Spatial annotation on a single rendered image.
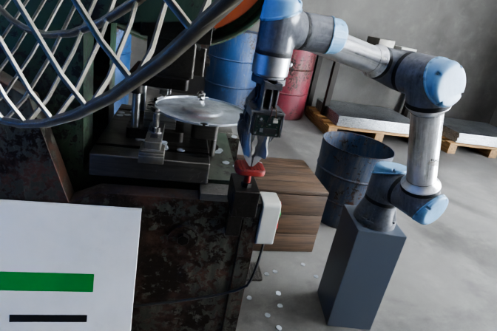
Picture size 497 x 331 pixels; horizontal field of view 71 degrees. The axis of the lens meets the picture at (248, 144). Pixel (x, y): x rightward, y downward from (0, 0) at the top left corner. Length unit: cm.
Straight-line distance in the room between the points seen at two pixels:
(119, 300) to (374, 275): 89
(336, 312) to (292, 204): 50
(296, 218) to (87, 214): 107
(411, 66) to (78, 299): 105
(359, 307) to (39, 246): 113
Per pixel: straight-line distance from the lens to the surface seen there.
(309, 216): 177
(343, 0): 473
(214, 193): 92
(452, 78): 102
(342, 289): 146
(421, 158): 113
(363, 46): 100
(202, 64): 102
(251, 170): 80
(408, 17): 514
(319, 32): 74
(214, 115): 106
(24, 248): 103
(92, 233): 97
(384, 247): 139
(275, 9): 69
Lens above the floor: 109
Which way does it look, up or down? 21 degrees down
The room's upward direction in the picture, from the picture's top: 10 degrees clockwise
